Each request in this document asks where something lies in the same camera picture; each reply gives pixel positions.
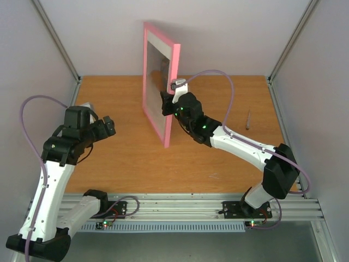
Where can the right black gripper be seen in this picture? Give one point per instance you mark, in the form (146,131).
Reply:
(167,103)

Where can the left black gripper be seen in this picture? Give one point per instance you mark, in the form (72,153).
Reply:
(110,125)

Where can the pink photo frame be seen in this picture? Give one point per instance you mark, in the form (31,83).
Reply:
(169,48)

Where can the clear plastic screwdriver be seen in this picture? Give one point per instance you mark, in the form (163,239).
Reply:
(247,127)

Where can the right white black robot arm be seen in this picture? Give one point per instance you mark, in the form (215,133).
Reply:
(276,163)

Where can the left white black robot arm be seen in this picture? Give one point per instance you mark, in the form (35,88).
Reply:
(43,234)

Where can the landscape photo print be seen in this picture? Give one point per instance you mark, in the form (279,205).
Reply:
(156,81)

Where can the left small circuit board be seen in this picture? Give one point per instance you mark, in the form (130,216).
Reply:
(103,225)

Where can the small circuit board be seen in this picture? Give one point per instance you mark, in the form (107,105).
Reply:
(103,225)
(253,224)

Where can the right small circuit board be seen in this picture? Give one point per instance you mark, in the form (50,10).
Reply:
(253,224)

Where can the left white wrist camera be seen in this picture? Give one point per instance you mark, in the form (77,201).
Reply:
(90,107)

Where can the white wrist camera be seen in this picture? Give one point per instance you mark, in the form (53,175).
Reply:
(180,87)
(90,107)

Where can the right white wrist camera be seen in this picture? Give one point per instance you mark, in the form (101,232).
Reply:
(180,87)

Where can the left aluminium corner post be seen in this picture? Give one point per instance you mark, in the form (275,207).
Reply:
(56,39)

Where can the aluminium corner post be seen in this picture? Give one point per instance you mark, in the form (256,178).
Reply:
(56,39)
(305,17)

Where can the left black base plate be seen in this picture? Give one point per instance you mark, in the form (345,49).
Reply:
(118,211)

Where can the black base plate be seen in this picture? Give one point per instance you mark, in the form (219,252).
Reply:
(118,211)
(234,210)

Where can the grey slotted cable duct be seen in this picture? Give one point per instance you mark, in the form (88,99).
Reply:
(124,227)

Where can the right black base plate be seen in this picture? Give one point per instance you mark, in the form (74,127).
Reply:
(234,210)

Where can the aluminium rail base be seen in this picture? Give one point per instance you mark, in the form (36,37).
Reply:
(205,207)

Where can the right aluminium corner post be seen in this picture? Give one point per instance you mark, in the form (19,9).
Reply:
(305,17)

